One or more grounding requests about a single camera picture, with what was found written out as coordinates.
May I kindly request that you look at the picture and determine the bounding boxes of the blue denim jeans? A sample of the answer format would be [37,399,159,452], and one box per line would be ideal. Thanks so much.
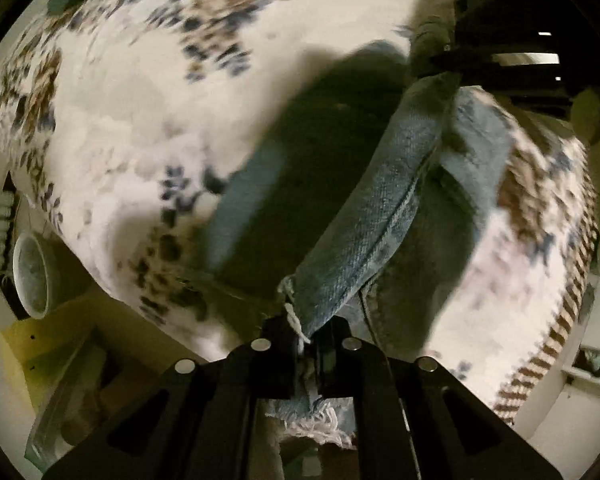
[197,41,517,445]

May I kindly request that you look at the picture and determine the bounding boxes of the yellow box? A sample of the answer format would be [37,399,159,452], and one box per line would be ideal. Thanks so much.
[0,306,95,414]

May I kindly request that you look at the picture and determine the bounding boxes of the floral bed blanket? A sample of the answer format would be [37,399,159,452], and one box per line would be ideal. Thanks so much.
[0,0,595,422]

